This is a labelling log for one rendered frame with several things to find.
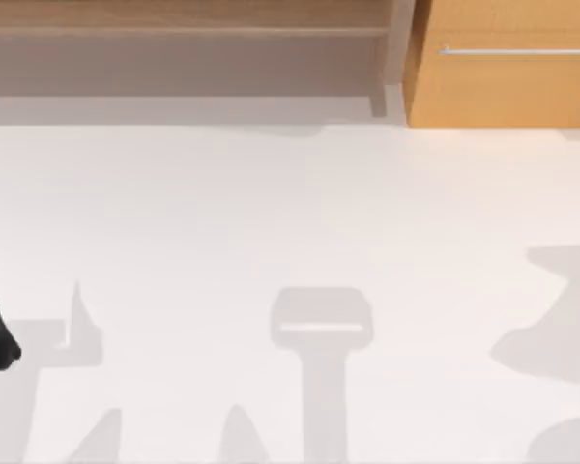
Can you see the brown wooden open shelf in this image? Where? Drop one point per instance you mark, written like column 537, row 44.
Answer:
column 183, row 43

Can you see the light wooden cupboard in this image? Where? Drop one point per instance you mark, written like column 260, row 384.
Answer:
column 502, row 92

